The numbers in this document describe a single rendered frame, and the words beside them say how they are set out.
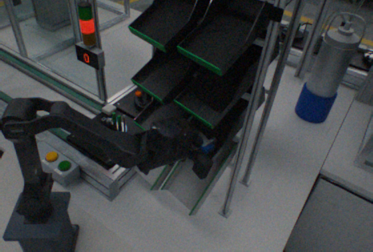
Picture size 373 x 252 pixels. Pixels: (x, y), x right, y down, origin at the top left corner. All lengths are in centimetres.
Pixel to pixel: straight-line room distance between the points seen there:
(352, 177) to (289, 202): 33
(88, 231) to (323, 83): 114
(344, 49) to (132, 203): 104
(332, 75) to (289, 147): 37
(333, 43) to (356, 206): 69
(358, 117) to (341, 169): 40
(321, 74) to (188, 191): 83
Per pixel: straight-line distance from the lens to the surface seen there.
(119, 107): 145
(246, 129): 92
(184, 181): 109
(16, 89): 175
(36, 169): 86
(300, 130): 164
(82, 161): 127
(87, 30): 128
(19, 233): 103
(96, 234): 120
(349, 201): 160
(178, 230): 119
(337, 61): 153
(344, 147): 166
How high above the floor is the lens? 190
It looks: 40 degrees down
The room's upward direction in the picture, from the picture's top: 4 degrees clockwise
